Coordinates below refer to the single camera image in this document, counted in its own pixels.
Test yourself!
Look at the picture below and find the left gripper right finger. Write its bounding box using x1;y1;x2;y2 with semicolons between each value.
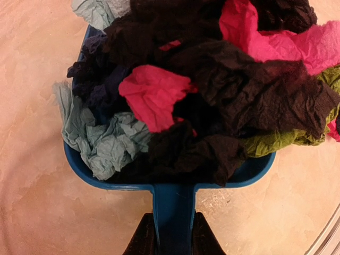
192;212;226;255

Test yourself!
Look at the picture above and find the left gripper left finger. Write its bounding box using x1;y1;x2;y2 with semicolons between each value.
123;213;157;255

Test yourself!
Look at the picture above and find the blue plastic dustpan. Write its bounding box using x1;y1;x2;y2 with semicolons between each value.
63;25;277;255

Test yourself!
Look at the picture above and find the pile of coloured paper scraps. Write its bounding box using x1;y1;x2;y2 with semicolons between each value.
55;1;339;186

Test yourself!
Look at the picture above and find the green paper scrap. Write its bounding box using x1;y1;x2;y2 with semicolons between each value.
243;65;340;159

